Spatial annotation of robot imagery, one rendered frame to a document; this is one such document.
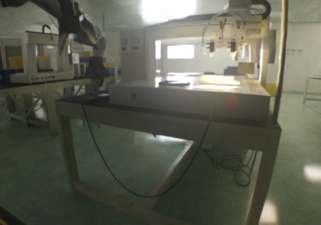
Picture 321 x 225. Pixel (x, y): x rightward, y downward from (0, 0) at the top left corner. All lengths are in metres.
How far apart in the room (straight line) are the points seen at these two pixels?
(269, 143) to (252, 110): 0.13
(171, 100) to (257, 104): 0.34
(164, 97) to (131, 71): 0.69
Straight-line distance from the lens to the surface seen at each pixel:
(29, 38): 2.68
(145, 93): 0.80
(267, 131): 0.68
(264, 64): 1.12
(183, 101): 0.73
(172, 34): 1.21
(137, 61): 1.38
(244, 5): 1.04
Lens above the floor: 0.95
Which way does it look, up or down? 13 degrees down
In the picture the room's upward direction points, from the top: straight up
